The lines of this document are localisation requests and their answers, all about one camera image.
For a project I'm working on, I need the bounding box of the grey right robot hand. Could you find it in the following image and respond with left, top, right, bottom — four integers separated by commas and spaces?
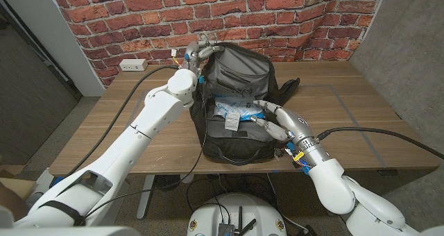
249, 99, 315, 143

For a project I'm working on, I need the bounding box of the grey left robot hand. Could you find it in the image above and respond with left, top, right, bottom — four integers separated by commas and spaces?
183, 40, 225, 72

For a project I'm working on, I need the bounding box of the black backpack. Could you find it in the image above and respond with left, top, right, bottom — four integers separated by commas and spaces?
189, 41, 301, 167

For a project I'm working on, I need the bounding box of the blue white baby wipes package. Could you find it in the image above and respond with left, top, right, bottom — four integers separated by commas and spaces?
213, 96, 265, 122

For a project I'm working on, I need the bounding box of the white power outlet box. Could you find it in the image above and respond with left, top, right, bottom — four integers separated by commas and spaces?
119, 58, 148, 72

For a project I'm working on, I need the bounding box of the red brick printed backdrop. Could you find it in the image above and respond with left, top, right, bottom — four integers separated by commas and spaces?
47, 0, 389, 87

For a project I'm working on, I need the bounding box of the black antenna device on torso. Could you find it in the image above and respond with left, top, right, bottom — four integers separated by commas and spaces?
217, 205, 257, 236

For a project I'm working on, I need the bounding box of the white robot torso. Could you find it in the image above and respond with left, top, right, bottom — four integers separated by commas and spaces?
187, 193, 288, 236

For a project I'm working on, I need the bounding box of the white table leg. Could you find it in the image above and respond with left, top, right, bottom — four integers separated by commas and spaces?
136, 174, 156, 220

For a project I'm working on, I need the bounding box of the cardboard box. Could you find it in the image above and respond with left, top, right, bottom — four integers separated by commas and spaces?
0, 165, 37, 199

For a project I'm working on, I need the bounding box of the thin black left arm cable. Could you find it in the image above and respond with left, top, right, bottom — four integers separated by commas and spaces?
84, 78, 209, 219

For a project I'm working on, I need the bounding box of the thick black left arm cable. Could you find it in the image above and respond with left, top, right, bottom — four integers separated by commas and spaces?
65, 65, 180, 178

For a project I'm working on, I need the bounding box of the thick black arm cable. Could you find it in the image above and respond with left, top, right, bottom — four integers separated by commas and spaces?
65, 65, 180, 178
317, 126, 444, 160

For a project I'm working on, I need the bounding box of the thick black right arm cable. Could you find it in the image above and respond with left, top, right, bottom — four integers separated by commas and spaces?
317, 126, 444, 160

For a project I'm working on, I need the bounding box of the black floor cable loop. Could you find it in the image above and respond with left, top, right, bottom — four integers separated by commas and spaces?
186, 175, 278, 216

